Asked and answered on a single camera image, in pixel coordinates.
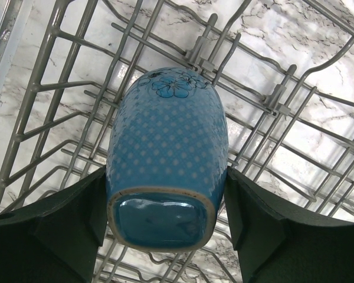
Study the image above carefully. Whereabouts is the grey wire dish rack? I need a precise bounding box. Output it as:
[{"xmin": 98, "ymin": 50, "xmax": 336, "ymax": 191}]
[{"xmin": 0, "ymin": 1, "xmax": 354, "ymax": 282}]

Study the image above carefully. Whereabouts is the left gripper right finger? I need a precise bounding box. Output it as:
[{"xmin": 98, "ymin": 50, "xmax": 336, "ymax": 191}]
[{"xmin": 224, "ymin": 168, "xmax": 354, "ymax": 282}]

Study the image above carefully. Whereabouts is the blue floral mug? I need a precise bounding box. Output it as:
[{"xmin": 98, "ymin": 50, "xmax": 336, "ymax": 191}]
[{"xmin": 106, "ymin": 67, "xmax": 228, "ymax": 252}]

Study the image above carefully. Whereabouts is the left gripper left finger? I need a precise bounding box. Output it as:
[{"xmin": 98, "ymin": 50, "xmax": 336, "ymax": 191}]
[{"xmin": 0, "ymin": 167, "xmax": 107, "ymax": 282}]

